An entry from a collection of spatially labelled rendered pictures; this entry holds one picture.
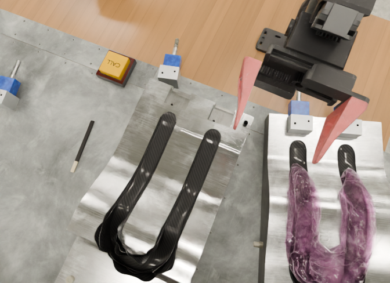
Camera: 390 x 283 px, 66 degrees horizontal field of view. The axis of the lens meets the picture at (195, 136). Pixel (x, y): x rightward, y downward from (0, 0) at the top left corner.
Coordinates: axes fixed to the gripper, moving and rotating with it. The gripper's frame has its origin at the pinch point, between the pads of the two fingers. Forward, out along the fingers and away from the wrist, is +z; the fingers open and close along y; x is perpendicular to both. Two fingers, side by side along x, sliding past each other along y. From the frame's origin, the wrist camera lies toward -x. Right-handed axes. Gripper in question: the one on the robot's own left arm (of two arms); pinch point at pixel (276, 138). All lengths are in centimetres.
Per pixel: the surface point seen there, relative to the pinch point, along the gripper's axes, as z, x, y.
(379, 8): -137, 122, 39
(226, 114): -11.6, 33.9, -9.1
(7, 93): 6, 35, -61
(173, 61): -20.0, 36.2, -27.4
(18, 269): 41, 40, -38
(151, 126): -1.1, 31.4, -23.0
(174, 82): -14.9, 36.6, -24.6
